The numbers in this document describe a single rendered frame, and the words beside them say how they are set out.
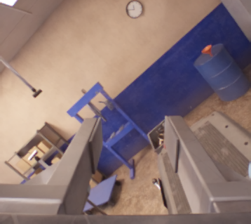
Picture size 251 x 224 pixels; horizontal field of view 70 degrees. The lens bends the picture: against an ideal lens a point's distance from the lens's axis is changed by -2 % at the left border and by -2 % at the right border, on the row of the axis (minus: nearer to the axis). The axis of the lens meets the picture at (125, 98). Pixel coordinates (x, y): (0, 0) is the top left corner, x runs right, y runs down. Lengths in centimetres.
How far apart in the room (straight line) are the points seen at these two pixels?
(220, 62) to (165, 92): 124
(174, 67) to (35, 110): 316
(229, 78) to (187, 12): 147
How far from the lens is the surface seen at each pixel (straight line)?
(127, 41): 375
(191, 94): 410
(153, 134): 339
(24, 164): 485
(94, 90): 339
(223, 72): 343
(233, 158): 87
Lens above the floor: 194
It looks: 11 degrees down
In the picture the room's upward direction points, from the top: 44 degrees counter-clockwise
